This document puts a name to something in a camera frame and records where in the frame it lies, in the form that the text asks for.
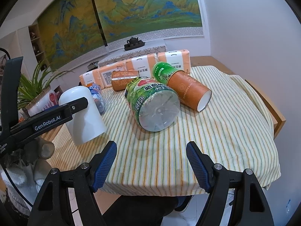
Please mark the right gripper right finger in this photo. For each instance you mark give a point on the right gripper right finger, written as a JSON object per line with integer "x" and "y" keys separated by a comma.
{"x": 250, "y": 206}

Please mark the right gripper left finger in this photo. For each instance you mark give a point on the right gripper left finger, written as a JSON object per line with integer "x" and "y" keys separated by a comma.
{"x": 52, "y": 204}

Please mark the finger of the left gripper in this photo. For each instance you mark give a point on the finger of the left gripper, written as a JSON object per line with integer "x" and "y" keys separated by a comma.
{"x": 9, "y": 93}
{"x": 43, "y": 122}

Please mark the white paper cup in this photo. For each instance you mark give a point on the white paper cup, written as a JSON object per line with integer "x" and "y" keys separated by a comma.
{"x": 86, "y": 124}

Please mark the orange paper cup back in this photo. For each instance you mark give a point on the orange paper cup back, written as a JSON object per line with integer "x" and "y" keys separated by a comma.
{"x": 120, "y": 79}

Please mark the orange paper cup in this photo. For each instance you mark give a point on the orange paper cup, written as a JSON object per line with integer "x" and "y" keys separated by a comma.
{"x": 120, "y": 79}
{"x": 191, "y": 92}

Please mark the orange paper cup front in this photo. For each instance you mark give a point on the orange paper cup front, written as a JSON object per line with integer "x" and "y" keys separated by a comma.
{"x": 191, "y": 92}

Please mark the gloved left hand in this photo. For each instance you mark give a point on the gloved left hand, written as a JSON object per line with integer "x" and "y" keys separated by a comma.
{"x": 27, "y": 169}

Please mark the potted spider plant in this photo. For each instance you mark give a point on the potted spider plant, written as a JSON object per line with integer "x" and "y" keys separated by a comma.
{"x": 29, "y": 90}

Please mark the white red ceramic pot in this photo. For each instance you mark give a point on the white red ceramic pot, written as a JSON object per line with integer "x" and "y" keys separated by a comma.
{"x": 45, "y": 100}

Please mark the striped tablecloth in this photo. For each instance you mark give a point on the striped tablecloth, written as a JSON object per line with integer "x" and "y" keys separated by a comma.
{"x": 235, "y": 130}

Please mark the tissue pack far left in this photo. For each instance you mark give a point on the tissue pack far left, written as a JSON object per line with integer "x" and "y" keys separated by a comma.
{"x": 90, "y": 77}

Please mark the tissue pack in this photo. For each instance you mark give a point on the tissue pack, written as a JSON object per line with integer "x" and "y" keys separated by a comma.
{"x": 90, "y": 77}
{"x": 179, "y": 59}
{"x": 107, "y": 70}
{"x": 142, "y": 64}

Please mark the blue label plastic bottle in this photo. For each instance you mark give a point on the blue label plastic bottle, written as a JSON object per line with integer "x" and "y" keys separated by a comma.
{"x": 97, "y": 97}

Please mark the landscape mural painting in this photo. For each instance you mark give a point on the landscape mural painting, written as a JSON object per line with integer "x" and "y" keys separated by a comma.
{"x": 73, "y": 30}

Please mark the black teapot set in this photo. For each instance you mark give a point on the black teapot set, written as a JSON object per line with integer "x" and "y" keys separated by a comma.
{"x": 133, "y": 43}

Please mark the watermelon label green bottle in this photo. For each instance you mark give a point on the watermelon label green bottle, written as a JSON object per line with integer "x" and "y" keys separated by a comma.
{"x": 154, "y": 105}

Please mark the lace covered side table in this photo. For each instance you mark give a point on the lace covered side table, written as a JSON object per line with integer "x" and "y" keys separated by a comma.
{"x": 121, "y": 55}

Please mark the tissue pack far right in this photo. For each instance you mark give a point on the tissue pack far right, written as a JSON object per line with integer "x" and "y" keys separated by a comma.
{"x": 179, "y": 59}

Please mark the wooden wall shelf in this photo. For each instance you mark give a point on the wooden wall shelf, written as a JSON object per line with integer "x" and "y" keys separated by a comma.
{"x": 37, "y": 46}

